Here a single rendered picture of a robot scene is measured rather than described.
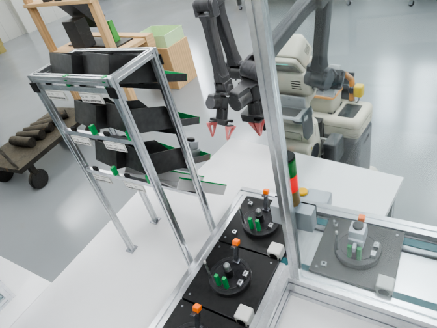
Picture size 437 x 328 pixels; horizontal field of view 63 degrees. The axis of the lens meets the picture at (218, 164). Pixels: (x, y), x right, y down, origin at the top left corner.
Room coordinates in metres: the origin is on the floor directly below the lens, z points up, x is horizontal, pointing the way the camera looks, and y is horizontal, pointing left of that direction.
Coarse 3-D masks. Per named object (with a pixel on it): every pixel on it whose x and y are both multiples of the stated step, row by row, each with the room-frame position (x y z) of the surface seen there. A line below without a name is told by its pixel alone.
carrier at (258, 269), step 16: (208, 256) 0.82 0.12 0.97; (224, 256) 0.80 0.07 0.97; (240, 256) 0.78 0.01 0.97; (256, 256) 0.76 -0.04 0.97; (208, 272) 0.72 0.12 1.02; (224, 272) 0.70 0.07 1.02; (240, 272) 0.71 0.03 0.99; (256, 272) 0.70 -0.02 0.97; (272, 272) 0.69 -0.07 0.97; (192, 288) 0.71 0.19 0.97; (208, 288) 0.69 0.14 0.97; (224, 288) 0.67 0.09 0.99; (240, 288) 0.65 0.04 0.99; (256, 288) 0.65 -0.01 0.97; (208, 304) 0.64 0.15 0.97; (224, 304) 0.63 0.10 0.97; (240, 304) 0.60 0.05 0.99; (256, 304) 0.60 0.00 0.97; (240, 320) 0.55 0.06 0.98
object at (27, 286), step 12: (0, 264) 1.19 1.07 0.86; (12, 264) 1.17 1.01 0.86; (0, 276) 1.12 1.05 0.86; (12, 276) 1.10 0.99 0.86; (24, 276) 1.08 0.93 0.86; (36, 276) 1.06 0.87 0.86; (12, 288) 1.03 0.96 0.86; (24, 288) 1.01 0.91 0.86; (36, 288) 0.99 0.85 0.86; (12, 300) 0.97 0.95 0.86; (24, 300) 0.95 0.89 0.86; (0, 312) 0.92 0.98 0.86; (12, 312) 0.91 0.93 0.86; (0, 324) 0.87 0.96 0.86; (12, 324) 0.85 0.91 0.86
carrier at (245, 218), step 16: (240, 208) 0.91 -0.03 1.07; (256, 208) 0.96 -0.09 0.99; (240, 224) 0.93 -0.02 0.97; (256, 224) 0.85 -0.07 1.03; (272, 224) 0.85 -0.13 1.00; (224, 240) 0.87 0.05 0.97; (240, 240) 0.85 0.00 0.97; (256, 240) 0.83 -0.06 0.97; (272, 240) 0.81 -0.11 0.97; (272, 256) 0.74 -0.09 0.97
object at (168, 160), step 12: (144, 144) 1.07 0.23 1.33; (156, 144) 1.09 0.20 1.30; (132, 156) 0.99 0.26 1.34; (156, 156) 0.94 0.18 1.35; (168, 156) 0.97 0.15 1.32; (180, 156) 0.99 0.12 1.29; (204, 156) 1.06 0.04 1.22; (132, 168) 0.98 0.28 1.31; (156, 168) 0.93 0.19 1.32; (168, 168) 0.96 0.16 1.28; (180, 168) 0.98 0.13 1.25
